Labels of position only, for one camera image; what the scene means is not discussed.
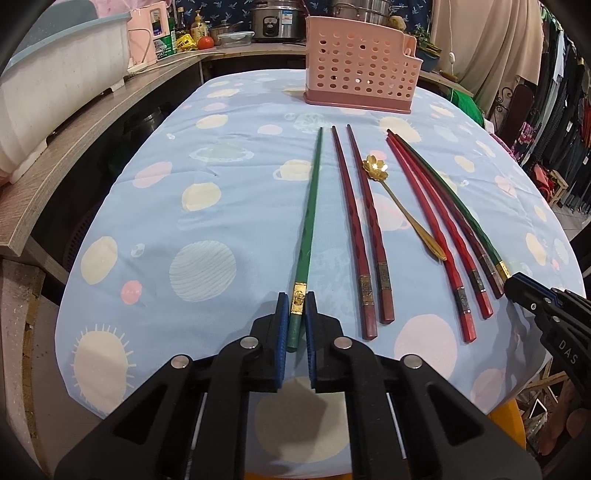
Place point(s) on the yellow packet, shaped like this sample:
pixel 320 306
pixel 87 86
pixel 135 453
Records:
pixel 185 42

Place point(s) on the green cloth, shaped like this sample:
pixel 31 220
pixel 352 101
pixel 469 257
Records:
pixel 466 106

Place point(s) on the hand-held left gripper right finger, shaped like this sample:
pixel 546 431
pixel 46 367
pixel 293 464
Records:
pixel 311 350

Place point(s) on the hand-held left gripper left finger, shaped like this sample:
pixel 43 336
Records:
pixel 281 350

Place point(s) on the orange stool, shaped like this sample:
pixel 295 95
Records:
pixel 508 424

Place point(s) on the silver rice cooker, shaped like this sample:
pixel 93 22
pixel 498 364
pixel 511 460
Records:
pixel 277 21

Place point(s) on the glass container with lid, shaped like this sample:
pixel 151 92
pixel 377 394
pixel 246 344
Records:
pixel 234 38

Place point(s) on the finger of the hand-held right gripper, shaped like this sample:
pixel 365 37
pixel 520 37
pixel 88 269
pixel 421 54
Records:
pixel 540 284
pixel 524 295

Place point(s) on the green carton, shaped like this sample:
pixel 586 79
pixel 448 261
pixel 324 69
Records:
pixel 165 46

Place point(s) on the hanging clothes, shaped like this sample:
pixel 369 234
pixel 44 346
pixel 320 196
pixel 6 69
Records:
pixel 563 92

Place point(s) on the red tomato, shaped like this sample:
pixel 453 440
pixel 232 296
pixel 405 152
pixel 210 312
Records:
pixel 206 42

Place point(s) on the blue printed tablecloth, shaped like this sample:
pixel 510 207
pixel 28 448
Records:
pixel 207 184

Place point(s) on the steel steamer pot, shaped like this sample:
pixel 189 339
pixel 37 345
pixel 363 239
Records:
pixel 362 10

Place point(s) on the potted plant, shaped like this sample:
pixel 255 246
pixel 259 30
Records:
pixel 427 50

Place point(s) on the pink appliance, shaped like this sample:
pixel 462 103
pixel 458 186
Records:
pixel 145 37

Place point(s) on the gold flower spoon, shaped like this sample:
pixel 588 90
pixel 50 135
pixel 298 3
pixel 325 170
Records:
pixel 374 167

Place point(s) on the bright red chopstick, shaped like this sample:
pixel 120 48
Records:
pixel 476 281
pixel 463 302

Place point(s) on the dark glass bottle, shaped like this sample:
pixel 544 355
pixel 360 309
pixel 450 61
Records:
pixel 180 21

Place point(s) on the curved wooden counter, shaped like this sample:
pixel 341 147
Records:
pixel 92 120

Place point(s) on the green chopstick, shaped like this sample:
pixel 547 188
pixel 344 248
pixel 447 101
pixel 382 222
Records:
pixel 485 244
pixel 308 217

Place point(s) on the dark red chopstick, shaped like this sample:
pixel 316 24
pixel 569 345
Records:
pixel 350 217
pixel 367 217
pixel 490 272

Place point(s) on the beige curtain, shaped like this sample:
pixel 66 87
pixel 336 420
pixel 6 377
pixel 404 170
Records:
pixel 485 46

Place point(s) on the pink perforated utensil basket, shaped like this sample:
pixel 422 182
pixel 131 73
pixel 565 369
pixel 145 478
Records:
pixel 360 60

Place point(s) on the white bin with grey lid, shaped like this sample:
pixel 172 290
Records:
pixel 55 78

